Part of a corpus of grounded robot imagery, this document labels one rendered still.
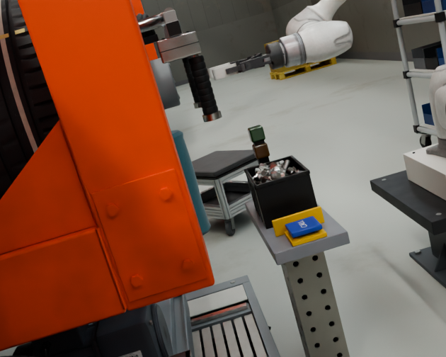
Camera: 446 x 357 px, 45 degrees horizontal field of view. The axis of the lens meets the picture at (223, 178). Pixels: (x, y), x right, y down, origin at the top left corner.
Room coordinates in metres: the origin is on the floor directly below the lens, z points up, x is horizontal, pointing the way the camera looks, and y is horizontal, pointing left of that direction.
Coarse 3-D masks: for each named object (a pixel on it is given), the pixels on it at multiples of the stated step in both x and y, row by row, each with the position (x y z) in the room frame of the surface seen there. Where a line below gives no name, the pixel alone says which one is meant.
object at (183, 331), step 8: (184, 296) 1.67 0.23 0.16; (176, 304) 1.65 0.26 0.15; (184, 304) 1.59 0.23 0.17; (176, 312) 1.59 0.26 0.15; (184, 312) 1.53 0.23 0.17; (176, 320) 1.54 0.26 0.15; (184, 320) 1.48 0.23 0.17; (176, 328) 1.49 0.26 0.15; (184, 328) 1.47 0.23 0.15; (176, 336) 1.44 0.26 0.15; (184, 336) 1.43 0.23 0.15; (192, 336) 1.50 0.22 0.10; (176, 344) 1.39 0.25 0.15; (184, 344) 1.38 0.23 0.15; (192, 344) 1.43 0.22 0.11; (192, 352) 1.36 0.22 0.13
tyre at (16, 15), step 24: (24, 24) 1.15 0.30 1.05; (0, 48) 1.12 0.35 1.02; (24, 48) 1.12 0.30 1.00; (0, 72) 1.11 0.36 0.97; (24, 72) 1.10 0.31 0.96; (0, 96) 1.09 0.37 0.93; (24, 96) 1.09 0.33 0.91; (48, 96) 1.09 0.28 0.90; (0, 120) 1.08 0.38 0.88; (48, 120) 1.08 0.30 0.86; (0, 144) 1.08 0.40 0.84; (24, 144) 1.09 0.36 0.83; (0, 168) 1.08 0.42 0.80; (0, 192) 1.10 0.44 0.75
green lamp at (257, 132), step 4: (248, 128) 1.53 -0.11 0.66; (252, 128) 1.51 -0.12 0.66; (256, 128) 1.50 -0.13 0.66; (260, 128) 1.50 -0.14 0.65; (248, 132) 1.53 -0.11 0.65; (252, 132) 1.50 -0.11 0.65; (256, 132) 1.50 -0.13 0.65; (260, 132) 1.50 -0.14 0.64; (252, 136) 1.50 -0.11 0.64; (256, 136) 1.50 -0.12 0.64; (260, 136) 1.50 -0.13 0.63; (264, 136) 1.50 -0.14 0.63; (252, 140) 1.50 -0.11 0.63; (256, 140) 1.50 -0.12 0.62; (260, 140) 1.50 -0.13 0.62
